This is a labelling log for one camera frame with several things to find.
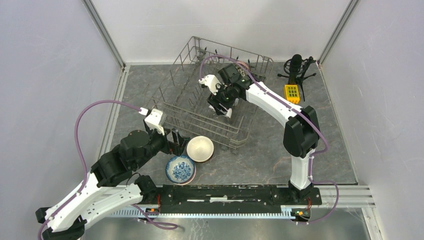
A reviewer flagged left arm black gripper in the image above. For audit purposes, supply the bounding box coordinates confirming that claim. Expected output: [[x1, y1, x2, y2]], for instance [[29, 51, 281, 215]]
[[134, 124, 191, 169]]

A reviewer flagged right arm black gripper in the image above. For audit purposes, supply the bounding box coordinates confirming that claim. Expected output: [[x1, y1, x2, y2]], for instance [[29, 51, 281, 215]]
[[207, 80, 237, 116]]

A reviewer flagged floral brown patterned bowl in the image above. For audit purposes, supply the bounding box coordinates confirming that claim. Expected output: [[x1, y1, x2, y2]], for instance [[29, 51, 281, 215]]
[[234, 60, 251, 76]]

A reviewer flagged white bowl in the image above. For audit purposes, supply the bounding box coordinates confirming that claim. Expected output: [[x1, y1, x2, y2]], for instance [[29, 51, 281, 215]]
[[186, 136, 215, 163], [225, 107, 233, 119]]

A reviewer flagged grey wire dish rack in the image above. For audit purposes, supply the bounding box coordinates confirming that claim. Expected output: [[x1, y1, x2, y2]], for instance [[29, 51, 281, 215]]
[[143, 36, 274, 149]]

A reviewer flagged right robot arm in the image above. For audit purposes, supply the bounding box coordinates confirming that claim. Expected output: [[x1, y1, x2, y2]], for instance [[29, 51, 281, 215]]
[[198, 63, 320, 204]]

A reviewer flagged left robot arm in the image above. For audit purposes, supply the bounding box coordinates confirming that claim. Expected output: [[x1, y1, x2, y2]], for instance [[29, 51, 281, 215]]
[[35, 123, 190, 240]]

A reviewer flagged blue floral bowl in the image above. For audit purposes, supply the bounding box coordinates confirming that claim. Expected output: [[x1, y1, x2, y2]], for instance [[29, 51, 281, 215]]
[[165, 155, 196, 185]]

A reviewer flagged yellow block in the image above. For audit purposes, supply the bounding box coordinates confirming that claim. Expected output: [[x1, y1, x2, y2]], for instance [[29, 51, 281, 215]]
[[283, 84, 301, 105]]

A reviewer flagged black microphone on tripod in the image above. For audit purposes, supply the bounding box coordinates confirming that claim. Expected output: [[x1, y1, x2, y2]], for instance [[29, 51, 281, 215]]
[[277, 54, 317, 101]]

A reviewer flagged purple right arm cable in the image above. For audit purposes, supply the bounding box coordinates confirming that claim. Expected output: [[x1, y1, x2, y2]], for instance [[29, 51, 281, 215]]
[[198, 54, 340, 226]]

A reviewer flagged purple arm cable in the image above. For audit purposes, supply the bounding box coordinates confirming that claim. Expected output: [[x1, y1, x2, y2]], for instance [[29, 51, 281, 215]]
[[37, 99, 180, 240], [198, 54, 340, 226]]

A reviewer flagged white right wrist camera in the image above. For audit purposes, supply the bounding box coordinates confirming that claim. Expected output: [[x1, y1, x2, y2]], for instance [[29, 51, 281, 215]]
[[198, 74, 221, 95]]

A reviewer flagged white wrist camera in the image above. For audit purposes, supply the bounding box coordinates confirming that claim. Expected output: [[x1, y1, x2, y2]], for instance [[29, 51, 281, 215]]
[[198, 74, 221, 95], [138, 107, 165, 136]]

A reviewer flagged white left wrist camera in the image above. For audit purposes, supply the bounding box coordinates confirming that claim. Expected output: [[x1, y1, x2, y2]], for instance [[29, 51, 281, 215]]
[[138, 107, 165, 136]]

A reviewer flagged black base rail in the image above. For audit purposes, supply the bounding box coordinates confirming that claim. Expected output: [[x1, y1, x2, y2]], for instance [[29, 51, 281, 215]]
[[159, 184, 323, 214]]

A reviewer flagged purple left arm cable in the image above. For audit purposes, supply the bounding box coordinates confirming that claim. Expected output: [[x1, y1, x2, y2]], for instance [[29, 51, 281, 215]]
[[37, 99, 180, 240]]

